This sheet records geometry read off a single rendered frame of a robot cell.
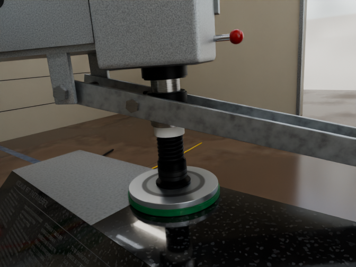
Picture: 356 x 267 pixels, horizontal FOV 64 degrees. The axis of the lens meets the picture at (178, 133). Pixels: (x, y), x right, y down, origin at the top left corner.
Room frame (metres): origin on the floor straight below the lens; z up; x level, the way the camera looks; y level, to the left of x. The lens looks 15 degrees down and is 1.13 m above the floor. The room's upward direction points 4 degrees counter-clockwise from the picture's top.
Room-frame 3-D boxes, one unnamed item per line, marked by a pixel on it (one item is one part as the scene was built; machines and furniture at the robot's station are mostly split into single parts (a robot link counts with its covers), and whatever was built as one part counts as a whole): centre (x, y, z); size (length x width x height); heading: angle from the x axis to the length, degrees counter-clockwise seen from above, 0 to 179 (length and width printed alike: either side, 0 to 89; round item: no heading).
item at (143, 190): (0.63, 0.02, 0.84); 0.21 x 0.21 x 0.01
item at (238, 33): (0.66, -0.12, 1.17); 0.08 x 0.03 x 0.03; 74
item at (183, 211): (0.63, 0.02, 0.84); 0.22 x 0.22 x 0.04
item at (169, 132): (0.63, 0.02, 0.99); 0.07 x 0.07 x 0.04
